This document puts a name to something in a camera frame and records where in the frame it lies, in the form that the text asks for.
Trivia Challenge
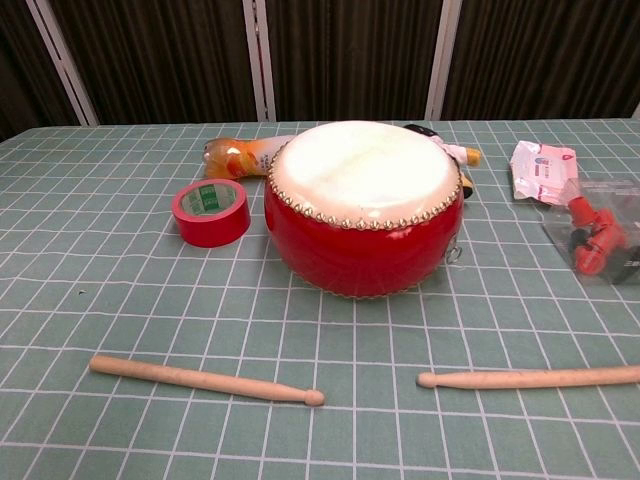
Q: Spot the red adhesive tape roll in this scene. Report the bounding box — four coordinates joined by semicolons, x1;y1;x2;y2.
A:
171;180;252;248

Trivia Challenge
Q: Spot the black-headed plush doll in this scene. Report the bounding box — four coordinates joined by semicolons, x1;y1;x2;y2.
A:
402;123;484;201

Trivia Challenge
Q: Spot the wooden drumstick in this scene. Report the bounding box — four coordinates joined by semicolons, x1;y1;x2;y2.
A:
89;355;326;407
416;364;640;390

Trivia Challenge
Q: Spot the green checked tablecloth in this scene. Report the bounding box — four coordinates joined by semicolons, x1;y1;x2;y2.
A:
0;118;640;480

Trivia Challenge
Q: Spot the orange drink plastic bottle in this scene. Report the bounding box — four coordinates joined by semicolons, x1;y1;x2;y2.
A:
202;134;296;180

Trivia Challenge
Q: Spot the red drum with white skin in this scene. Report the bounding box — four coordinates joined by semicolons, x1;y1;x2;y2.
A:
263;119;464;301

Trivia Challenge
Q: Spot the white pink wet wipes pack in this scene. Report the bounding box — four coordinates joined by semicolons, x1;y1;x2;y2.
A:
508;140;579;207

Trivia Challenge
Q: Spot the clear bag with red parts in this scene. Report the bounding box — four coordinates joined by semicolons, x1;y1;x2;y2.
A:
542;175;640;289

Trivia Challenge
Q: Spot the white partition frame post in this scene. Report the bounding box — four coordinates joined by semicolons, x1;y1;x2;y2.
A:
242;0;277;122
425;0;464;121
27;0;100;126

